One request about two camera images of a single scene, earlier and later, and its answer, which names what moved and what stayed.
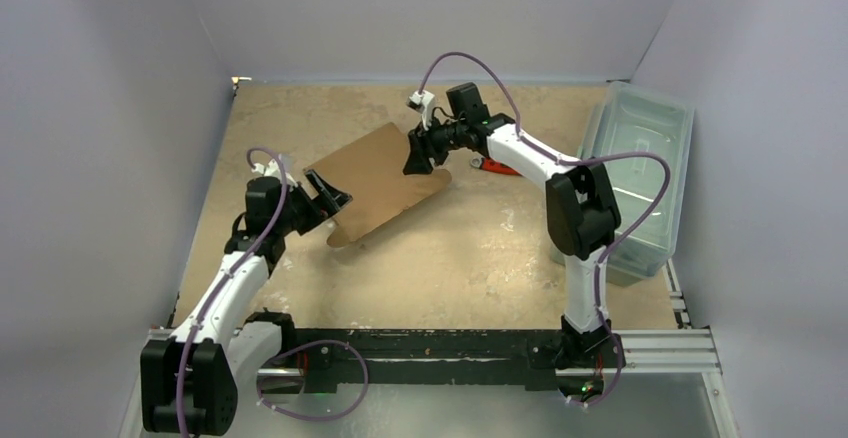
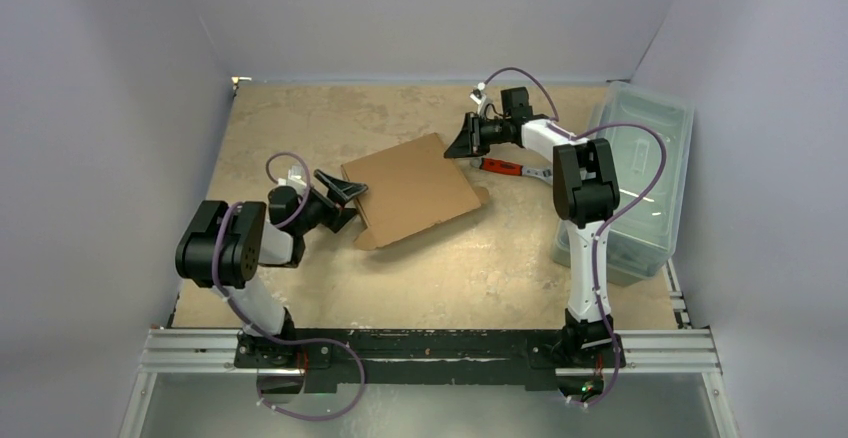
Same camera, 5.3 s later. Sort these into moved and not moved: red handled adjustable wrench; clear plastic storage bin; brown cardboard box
Moved: brown cardboard box
Not moved: red handled adjustable wrench; clear plastic storage bin
